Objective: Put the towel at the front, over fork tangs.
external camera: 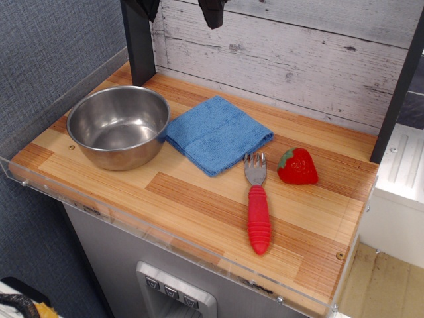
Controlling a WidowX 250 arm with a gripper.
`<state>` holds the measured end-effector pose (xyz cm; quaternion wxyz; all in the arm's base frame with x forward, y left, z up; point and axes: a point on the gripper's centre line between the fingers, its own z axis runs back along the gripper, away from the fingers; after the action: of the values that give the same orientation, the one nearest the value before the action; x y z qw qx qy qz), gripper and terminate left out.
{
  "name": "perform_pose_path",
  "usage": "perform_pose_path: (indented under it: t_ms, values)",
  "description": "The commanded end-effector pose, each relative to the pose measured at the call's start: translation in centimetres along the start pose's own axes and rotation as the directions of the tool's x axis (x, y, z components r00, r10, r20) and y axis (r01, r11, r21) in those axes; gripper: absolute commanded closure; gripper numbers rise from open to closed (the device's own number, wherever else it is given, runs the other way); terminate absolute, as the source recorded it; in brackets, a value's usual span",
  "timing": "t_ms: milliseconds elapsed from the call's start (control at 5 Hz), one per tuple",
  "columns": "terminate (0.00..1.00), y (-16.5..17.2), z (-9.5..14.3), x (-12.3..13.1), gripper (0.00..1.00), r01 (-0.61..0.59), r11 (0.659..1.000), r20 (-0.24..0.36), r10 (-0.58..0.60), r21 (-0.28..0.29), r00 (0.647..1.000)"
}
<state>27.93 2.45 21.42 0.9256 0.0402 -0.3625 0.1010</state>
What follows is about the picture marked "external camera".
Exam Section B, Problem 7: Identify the yellow and black object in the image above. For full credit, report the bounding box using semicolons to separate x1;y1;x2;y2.
1;294;60;318

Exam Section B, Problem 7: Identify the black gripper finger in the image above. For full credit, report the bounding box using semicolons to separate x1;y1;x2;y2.
198;0;228;30
136;0;160;22

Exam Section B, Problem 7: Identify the blue folded towel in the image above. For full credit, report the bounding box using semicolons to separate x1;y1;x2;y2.
166;96;274;177

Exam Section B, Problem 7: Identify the dark upright post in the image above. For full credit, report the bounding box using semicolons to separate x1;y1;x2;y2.
121;1;156;86
370;11;423;164

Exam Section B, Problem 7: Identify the silver dispenser button panel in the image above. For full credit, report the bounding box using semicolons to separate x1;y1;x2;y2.
136;261;218;317

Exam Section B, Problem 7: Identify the stainless steel bowl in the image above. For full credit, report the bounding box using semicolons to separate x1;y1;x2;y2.
66;85;171;171

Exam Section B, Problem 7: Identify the dark right upright post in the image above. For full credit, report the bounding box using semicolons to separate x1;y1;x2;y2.
370;11;423;164

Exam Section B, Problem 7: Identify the red handled fork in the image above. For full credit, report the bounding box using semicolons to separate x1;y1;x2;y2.
244;152;271;255

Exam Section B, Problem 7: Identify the dark left upright post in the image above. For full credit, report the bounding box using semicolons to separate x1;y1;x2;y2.
121;1;156;86

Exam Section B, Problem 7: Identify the clear acrylic edge guard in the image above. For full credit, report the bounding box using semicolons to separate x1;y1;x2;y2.
1;44;387;316

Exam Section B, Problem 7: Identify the red toy strawberry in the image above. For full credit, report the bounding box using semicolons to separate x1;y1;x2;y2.
277;148;319;185

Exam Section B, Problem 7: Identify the white toy sink unit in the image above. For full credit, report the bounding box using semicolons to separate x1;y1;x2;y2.
358;124;423;268

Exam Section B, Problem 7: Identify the grey toy fridge cabinet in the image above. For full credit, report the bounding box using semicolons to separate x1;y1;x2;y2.
64;205;301;317

